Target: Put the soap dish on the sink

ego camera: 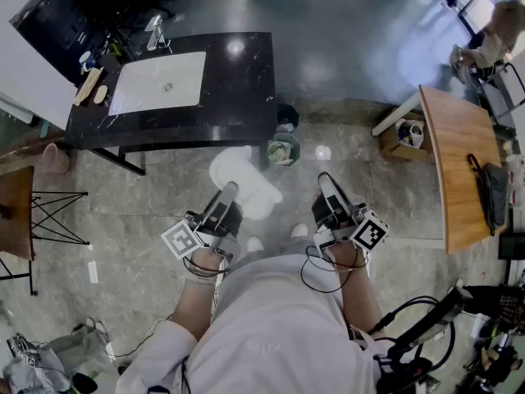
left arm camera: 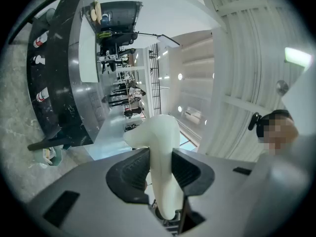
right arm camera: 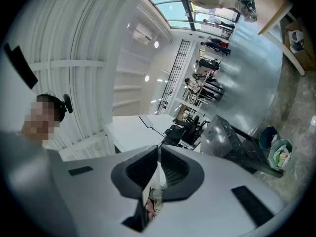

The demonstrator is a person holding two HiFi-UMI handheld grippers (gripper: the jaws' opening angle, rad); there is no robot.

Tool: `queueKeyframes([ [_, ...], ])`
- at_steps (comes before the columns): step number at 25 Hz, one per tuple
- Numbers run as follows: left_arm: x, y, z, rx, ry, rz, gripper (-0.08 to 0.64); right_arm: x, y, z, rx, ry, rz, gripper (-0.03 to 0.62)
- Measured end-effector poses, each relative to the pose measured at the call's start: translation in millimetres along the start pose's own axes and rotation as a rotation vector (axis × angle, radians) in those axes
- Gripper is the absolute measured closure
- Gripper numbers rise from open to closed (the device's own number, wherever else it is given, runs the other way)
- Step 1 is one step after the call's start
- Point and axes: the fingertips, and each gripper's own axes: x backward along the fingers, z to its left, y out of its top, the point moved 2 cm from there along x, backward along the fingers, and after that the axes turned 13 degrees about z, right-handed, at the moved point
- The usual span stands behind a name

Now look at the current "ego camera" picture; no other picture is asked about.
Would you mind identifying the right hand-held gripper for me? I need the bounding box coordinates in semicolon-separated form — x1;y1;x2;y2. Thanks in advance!
311;172;390;258

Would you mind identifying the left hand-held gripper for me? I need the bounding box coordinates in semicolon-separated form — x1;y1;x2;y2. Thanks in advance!
160;181;246;262

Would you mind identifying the white irregular plastic piece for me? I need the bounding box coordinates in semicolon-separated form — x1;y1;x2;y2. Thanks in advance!
208;145;284;221

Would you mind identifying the person's left forearm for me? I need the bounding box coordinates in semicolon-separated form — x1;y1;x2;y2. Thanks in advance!
170;246;230;342

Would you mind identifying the person's right forearm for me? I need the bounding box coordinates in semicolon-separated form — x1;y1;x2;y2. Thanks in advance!
327;242;385;336

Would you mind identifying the green waste bin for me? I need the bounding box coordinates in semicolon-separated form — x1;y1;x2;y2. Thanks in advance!
266;131;302;167

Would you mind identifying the cardboard box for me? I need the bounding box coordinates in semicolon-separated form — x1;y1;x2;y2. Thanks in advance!
379;111;434;162

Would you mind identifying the black waste bin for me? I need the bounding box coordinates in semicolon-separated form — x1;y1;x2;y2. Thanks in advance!
276;103;300;133

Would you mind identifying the white wristband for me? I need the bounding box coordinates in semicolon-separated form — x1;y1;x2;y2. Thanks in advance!
183;274;218;287

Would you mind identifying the white plastic bag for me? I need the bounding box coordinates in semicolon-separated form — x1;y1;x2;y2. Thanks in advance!
395;117;426;149

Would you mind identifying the black marble washstand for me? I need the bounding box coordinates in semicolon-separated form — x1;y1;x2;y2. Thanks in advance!
65;32;278;176

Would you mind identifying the white sink basin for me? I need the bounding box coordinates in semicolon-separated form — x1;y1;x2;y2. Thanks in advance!
107;50;208;117

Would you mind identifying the curved wooden desk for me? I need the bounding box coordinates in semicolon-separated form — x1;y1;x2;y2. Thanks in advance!
371;84;508;256

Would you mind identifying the person's white shirt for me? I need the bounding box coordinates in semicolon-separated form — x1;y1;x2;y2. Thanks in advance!
116;252;395;394

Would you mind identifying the black bag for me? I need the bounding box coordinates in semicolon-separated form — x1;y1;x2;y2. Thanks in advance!
467;153;509;236

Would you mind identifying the black mounting pole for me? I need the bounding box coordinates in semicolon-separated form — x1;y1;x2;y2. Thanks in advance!
375;287;473;394

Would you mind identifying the chrome faucet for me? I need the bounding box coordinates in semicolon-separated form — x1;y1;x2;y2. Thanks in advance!
145;14;172;53

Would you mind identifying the pink bucket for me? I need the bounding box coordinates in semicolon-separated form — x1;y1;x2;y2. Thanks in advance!
40;142;71;175

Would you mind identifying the beige wooden tray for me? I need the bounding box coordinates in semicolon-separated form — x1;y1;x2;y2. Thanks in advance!
72;66;104;107

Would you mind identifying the white and blue mug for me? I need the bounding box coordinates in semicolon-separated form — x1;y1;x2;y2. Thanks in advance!
79;50;98;73

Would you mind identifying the grey platform trolley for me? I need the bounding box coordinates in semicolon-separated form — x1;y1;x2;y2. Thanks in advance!
477;62;525;129

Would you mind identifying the plaid cloth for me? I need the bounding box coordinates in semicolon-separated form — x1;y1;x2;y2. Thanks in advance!
463;285;525;332

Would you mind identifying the black equipment cabinet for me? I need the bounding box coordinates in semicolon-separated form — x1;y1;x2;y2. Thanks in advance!
8;0;112;85

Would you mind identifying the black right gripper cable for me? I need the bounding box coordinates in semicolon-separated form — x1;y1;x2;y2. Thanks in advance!
300;246;370;295

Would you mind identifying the wooden wire-leg side table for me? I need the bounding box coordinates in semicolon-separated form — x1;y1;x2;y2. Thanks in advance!
0;165;90;297

